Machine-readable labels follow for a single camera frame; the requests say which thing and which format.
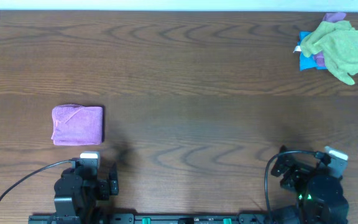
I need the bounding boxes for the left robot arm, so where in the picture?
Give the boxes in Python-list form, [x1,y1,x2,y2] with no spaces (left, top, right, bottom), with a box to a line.
[47,158,119,224]

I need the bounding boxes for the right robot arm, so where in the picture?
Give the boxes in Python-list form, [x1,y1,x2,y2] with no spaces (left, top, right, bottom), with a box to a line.
[264,146,349,224]

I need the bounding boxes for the purple cloth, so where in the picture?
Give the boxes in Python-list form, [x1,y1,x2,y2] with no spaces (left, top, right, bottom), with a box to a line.
[313,12,346,69]
[51,104,103,146]

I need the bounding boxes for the blue cloth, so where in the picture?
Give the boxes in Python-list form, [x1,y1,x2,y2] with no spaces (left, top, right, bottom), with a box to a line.
[298,31,326,71]

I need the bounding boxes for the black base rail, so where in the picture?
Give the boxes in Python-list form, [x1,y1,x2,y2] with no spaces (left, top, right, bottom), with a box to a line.
[28,213,266,224]

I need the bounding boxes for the green cloth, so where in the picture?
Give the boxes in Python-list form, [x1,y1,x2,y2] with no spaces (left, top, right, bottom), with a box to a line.
[300,21,358,85]

